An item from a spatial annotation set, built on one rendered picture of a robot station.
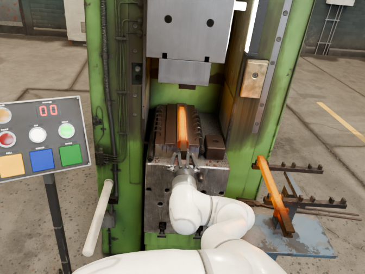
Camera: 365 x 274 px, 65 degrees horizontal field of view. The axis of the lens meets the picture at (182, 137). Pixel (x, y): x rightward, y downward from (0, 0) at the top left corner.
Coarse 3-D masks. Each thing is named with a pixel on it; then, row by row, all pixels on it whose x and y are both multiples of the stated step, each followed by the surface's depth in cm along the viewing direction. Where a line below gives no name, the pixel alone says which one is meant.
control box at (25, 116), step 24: (72, 96) 110; (24, 120) 103; (48, 120) 106; (72, 120) 110; (0, 144) 100; (24, 144) 103; (48, 144) 106; (72, 144) 110; (24, 168) 103; (72, 168) 110
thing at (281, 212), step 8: (264, 160) 124; (264, 168) 119; (264, 176) 116; (272, 184) 110; (272, 192) 106; (272, 200) 105; (280, 200) 103; (280, 208) 98; (280, 216) 96; (288, 216) 96; (280, 224) 96; (288, 224) 93; (288, 232) 90
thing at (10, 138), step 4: (0, 136) 100; (4, 136) 100; (8, 136) 101; (12, 136) 101; (0, 140) 100; (4, 140) 100; (8, 140) 101; (12, 140) 101; (4, 144) 100; (8, 144) 101
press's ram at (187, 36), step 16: (160, 0) 96; (176, 0) 97; (192, 0) 97; (208, 0) 97; (224, 0) 97; (160, 16) 99; (176, 16) 99; (192, 16) 99; (208, 16) 99; (224, 16) 100; (160, 32) 102; (176, 32) 102; (192, 32) 102; (208, 32) 102; (224, 32) 102; (160, 48) 105; (176, 48) 105; (192, 48) 105; (208, 48) 105; (224, 48) 105
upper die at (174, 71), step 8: (160, 64) 108; (168, 64) 108; (176, 64) 108; (184, 64) 108; (192, 64) 108; (200, 64) 108; (208, 64) 108; (160, 72) 110; (168, 72) 110; (176, 72) 110; (184, 72) 110; (192, 72) 110; (200, 72) 110; (208, 72) 110; (160, 80) 111; (168, 80) 111; (176, 80) 111; (184, 80) 111; (192, 80) 112; (200, 80) 112; (208, 80) 112
